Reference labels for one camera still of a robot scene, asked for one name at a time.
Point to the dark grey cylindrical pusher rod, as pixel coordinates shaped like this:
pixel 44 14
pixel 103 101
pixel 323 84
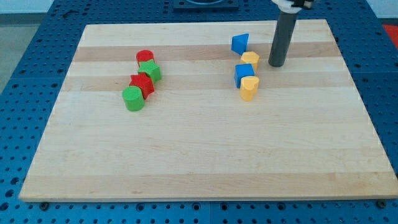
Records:
pixel 282 37

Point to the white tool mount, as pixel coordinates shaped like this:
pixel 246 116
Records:
pixel 293 6

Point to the blue triangle block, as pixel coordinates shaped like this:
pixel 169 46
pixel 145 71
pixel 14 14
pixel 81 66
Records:
pixel 239 43

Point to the yellow hexagon block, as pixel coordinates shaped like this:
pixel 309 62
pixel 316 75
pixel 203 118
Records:
pixel 252 58

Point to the blue cube block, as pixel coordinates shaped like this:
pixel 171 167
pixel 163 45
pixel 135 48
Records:
pixel 241 71

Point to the yellow heart block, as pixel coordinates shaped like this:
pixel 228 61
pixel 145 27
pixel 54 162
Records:
pixel 249 87

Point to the red object at right edge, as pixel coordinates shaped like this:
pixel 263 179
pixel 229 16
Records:
pixel 392 31

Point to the wooden board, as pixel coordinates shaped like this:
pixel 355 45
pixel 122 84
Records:
pixel 305 135

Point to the green star block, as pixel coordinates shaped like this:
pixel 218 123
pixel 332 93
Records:
pixel 151 69

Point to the red cylinder block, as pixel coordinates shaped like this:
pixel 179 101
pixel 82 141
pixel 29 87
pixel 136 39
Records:
pixel 143 56

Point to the red star block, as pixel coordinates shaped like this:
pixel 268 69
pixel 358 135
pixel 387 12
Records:
pixel 144 82

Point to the green cylinder block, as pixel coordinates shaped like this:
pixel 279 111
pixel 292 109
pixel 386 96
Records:
pixel 133 98

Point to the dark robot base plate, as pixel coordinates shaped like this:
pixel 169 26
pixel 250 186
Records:
pixel 204 4

